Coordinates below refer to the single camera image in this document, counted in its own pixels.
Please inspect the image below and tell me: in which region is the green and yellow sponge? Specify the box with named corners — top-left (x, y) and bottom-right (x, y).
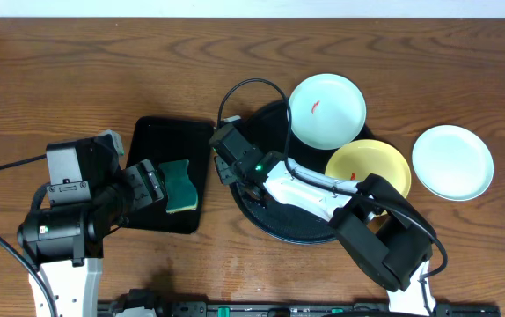
top-left (158, 159), bottom-right (198, 214)

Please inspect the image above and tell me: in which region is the yellow plate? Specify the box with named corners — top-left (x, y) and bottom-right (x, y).
top-left (325, 139), bottom-right (412, 198)

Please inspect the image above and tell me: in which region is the pale green plate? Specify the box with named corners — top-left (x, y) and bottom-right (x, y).
top-left (412, 125), bottom-right (494, 202)

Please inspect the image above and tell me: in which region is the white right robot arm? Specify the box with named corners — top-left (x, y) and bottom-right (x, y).
top-left (215, 148), bottom-right (445, 316)

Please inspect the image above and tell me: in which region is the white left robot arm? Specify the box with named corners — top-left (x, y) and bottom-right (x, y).
top-left (18, 158), bottom-right (167, 316)

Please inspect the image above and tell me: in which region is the black rectangular tray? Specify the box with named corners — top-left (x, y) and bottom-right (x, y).
top-left (127, 116), bottom-right (214, 234)

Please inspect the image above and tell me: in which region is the light blue plate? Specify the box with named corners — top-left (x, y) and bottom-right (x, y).
top-left (289, 73), bottom-right (367, 150)

